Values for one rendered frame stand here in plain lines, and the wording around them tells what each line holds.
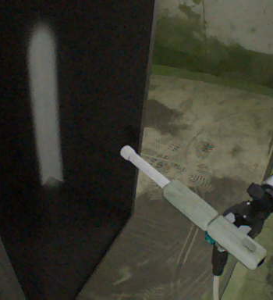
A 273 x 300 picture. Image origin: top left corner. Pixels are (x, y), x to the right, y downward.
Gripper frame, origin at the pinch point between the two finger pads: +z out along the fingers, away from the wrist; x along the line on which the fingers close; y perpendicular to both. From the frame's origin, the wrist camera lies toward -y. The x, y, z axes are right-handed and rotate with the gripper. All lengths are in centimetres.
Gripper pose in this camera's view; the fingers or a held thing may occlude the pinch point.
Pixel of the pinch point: (218, 241)
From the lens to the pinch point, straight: 93.4
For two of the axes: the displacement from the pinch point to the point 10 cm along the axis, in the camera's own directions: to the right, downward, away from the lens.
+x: -6.3, -5.0, 5.9
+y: 0.6, 7.3, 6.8
